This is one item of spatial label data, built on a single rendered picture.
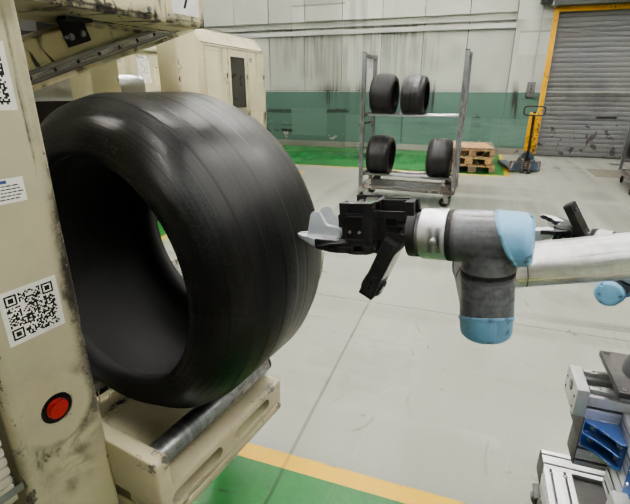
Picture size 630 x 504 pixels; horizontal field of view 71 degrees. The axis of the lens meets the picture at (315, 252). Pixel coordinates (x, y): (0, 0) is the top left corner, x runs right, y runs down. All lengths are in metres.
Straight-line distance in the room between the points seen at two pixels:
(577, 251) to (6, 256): 0.81
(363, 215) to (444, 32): 11.24
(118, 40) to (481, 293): 1.00
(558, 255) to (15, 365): 0.80
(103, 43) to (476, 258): 0.97
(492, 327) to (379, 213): 0.23
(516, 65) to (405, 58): 2.51
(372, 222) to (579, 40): 11.35
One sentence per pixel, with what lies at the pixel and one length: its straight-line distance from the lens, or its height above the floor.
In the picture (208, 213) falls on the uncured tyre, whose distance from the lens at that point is 0.65.
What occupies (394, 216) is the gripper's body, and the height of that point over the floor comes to 1.32.
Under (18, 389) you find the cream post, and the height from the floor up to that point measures 1.12.
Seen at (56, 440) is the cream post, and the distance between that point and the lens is 0.80.
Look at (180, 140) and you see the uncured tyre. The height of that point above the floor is 1.43.
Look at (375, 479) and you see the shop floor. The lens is 2.04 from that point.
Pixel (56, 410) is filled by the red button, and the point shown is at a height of 1.06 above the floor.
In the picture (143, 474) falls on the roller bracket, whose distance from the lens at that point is 0.84.
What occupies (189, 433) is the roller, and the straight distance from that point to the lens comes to 0.90.
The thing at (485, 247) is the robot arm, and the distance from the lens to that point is 0.63.
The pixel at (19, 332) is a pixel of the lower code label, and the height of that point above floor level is 1.20.
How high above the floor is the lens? 1.50
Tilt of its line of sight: 20 degrees down
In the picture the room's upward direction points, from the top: straight up
